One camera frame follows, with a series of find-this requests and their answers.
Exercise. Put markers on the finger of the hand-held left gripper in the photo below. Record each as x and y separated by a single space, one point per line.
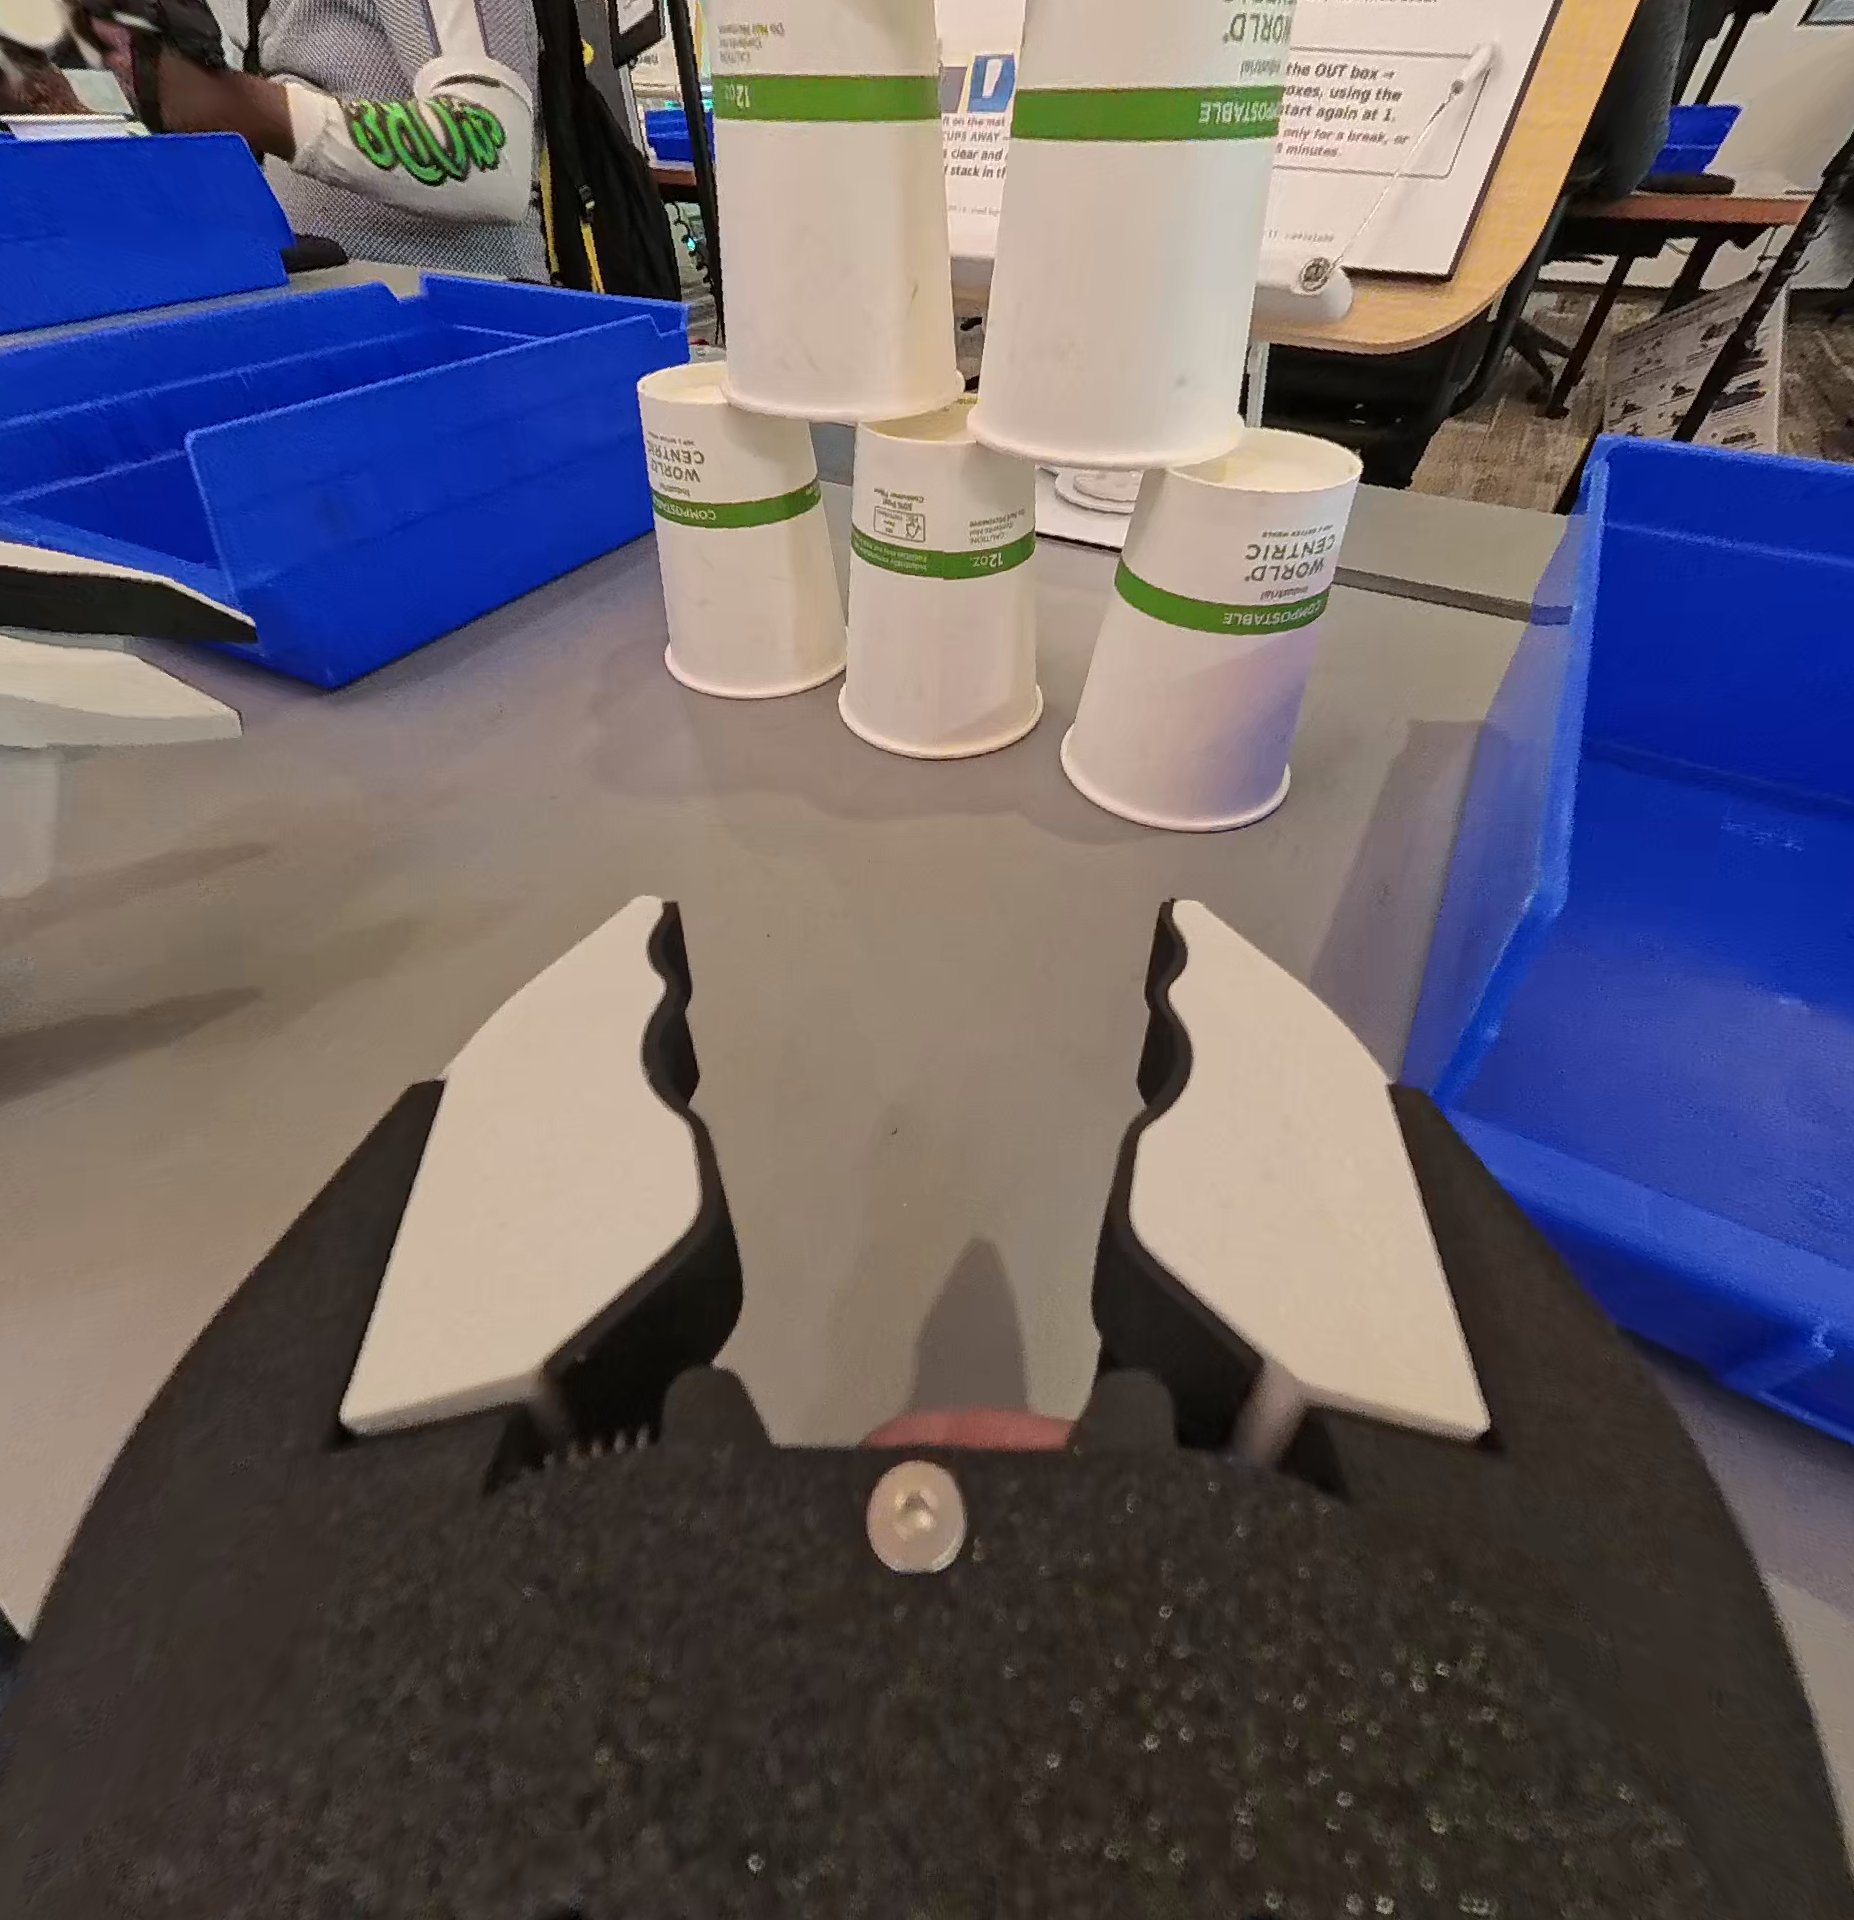
57 576
71 690

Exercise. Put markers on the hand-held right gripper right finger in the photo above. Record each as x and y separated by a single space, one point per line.
1289 1216

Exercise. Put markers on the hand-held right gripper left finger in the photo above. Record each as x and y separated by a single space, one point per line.
553 1201

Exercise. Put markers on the blue plastic bin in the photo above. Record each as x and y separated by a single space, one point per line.
384 493
121 225
1703 132
1690 934

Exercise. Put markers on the white paper cup green band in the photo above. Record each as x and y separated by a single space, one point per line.
840 267
944 661
749 620
1200 721
1122 296

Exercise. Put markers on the dark hanging cloth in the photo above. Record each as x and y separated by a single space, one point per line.
612 181

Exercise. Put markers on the printed floor sign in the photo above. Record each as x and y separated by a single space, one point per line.
1690 379

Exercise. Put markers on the wooden display board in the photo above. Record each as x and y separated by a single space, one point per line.
1532 225

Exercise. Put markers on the printed instruction sheet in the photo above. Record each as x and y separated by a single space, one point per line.
1396 151

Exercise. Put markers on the black stanchion pole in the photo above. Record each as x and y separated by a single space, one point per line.
1816 256

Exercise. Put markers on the black office chair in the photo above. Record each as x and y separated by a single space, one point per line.
1638 89

